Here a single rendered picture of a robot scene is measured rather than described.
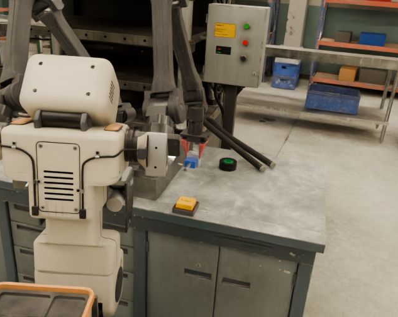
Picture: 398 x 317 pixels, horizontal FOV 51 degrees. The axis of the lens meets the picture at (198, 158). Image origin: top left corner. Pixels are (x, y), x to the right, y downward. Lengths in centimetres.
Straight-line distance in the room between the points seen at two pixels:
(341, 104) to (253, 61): 302
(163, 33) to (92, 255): 64
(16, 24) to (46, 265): 69
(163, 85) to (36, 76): 33
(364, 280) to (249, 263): 126
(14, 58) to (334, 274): 213
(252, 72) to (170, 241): 103
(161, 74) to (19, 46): 42
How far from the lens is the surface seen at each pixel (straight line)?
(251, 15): 219
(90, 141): 98
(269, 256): 158
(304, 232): 149
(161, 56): 117
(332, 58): 484
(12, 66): 128
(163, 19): 121
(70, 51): 149
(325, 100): 512
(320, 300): 250
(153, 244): 168
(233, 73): 224
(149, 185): 156
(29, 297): 104
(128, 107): 161
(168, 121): 108
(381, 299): 265
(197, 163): 159
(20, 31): 135
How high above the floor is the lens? 157
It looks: 23 degrees down
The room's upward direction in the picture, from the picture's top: 4 degrees clockwise
